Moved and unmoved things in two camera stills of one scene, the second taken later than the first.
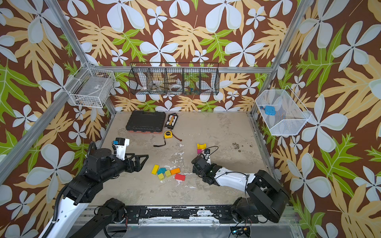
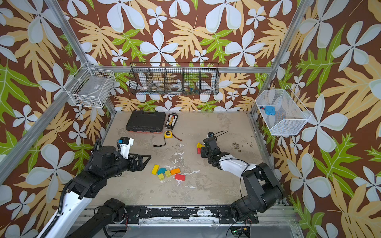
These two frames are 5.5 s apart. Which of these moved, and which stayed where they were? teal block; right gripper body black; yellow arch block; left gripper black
Moved: right gripper body black
Stayed: yellow arch block; teal block; left gripper black
